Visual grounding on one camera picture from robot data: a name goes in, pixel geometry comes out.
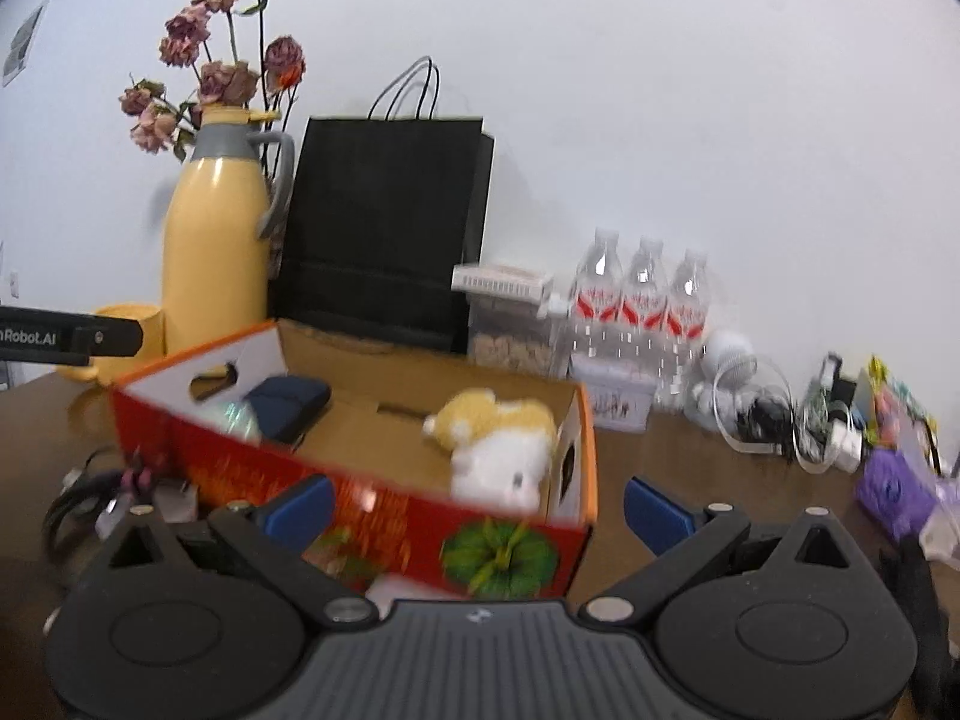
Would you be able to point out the yellow thermos jug grey lid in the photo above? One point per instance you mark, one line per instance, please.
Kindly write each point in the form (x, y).
(214, 240)

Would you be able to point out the yellow white plush toy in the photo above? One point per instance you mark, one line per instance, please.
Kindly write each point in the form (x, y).
(495, 457)

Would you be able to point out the small black device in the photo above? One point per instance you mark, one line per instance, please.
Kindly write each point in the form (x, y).
(840, 386)

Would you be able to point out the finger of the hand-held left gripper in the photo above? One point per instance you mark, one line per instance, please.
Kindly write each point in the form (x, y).
(112, 336)

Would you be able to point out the black power adapter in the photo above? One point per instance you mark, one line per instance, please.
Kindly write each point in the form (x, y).
(765, 416)

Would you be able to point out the white round camera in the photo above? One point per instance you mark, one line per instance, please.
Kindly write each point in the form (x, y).
(724, 349)

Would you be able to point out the white charger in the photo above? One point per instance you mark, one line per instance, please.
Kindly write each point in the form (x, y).
(847, 450)

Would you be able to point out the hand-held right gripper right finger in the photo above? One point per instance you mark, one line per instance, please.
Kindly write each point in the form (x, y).
(654, 514)

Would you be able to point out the dark blue pouch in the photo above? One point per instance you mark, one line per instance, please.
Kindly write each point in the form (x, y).
(289, 401)

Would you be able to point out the yellow ceramic mug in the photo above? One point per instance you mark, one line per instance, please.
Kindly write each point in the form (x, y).
(120, 369)

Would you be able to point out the black paper bag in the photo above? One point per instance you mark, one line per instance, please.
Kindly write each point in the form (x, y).
(375, 225)

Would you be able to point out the red cardboard box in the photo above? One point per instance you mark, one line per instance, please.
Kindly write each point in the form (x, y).
(247, 465)

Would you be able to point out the clear snack container white lid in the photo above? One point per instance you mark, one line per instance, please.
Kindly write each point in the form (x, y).
(510, 345)

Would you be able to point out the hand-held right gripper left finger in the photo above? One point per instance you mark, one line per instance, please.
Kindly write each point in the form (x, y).
(298, 511)

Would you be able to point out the colourful printed packet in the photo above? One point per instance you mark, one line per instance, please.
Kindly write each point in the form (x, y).
(896, 405)

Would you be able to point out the dried pink flowers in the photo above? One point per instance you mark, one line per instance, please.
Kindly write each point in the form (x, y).
(225, 82)

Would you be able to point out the small white printed box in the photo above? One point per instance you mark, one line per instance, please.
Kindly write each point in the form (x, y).
(611, 397)

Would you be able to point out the wall paper notice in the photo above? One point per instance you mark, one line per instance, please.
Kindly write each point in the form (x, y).
(21, 41)

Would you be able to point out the purple knit cloth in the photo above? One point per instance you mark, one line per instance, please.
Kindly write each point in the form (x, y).
(892, 495)

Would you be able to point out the shiny clear plastic packet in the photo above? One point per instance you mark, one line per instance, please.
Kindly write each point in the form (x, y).
(229, 420)

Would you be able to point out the pink hair clip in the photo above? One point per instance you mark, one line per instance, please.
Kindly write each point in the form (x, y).
(142, 474)

